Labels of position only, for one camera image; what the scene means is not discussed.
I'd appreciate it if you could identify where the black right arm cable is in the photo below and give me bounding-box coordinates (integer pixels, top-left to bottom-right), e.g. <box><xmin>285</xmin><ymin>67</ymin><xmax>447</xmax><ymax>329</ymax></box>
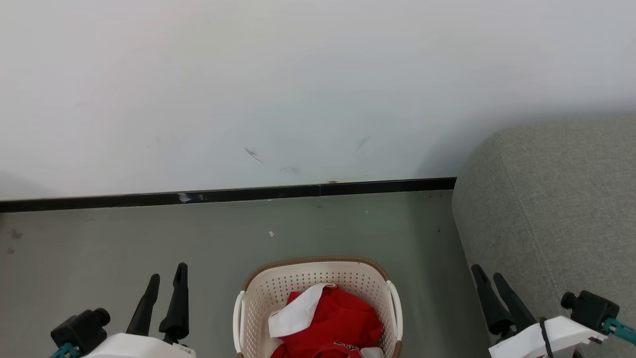
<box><xmin>539</xmin><ymin>318</ymin><xmax>555</xmax><ymax>358</ymax></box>

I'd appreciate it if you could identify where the teal camera connector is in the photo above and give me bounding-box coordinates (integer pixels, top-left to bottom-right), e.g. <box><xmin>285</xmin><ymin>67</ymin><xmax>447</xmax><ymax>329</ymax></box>
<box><xmin>603</xmin><ymin>318</ymin><xmax>636</xmax><ymax>345</ymax></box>
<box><xmin>49</xmin><ymin>343</ymin><xmax>81</xmax><ymax>358</ymax></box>

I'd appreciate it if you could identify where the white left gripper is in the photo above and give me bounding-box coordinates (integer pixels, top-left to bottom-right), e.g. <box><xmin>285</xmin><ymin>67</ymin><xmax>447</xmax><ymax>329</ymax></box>
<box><xmin>82</xmin><ymin>263</ymin><xmax>197</xmax><ymax>358</ymax></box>

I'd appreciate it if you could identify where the teal left camera connector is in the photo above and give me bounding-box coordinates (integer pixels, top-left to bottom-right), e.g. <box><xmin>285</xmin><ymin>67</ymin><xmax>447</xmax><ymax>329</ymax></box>
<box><xmin>49</xmin><ymin>343</ymin><xmax>81</xmax><ymax>358</ymax></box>

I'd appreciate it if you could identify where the grey fabric sofa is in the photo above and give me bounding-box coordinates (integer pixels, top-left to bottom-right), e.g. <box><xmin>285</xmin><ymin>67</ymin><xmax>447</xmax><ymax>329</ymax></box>
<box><xmin>451</xmin><ymin>116</ymin><xmax>636</xmax><ymax>358</ymax></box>

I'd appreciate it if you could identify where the cream perforated laundry basket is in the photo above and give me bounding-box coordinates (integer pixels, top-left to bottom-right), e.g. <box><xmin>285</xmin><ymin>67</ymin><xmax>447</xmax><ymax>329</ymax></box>
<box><xmin>232</xmin><ymin>256</ymin><xmax>403</xmax><ymax>358</ymax></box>

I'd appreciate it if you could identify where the teal right camera connector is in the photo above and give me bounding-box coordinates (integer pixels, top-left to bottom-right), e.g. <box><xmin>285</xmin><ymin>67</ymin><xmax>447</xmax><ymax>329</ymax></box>
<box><xmin>603</xmin><ymin>318</ymin><xmax>636</xmax><ymax>345</ymax></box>

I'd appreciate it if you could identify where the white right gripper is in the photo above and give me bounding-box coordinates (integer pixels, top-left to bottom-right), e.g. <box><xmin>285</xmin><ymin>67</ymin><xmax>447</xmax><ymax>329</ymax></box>
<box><xmin>471</xmin><ymin>264</ymin><xmax>608</xmax><ymax>358</ymax></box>

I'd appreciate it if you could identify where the red white lettered jersey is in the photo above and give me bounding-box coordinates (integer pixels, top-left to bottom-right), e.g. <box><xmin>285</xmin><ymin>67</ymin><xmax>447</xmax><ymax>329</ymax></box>
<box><xmin>268</xmin><ymin>283</ymin><xmax>386</xmax><ymax>358</ymax></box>

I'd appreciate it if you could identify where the black baseboard strip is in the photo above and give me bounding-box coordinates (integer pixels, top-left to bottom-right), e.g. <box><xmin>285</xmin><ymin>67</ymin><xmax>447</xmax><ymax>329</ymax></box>
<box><xmin>0</xmin><ymin>177</ymin><xmax>457</xmax><ymax>214</ymax></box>

